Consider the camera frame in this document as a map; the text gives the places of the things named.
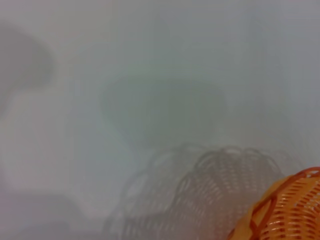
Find orange plastic woven basket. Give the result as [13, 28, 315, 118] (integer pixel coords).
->
[228, 166, 320, 240]

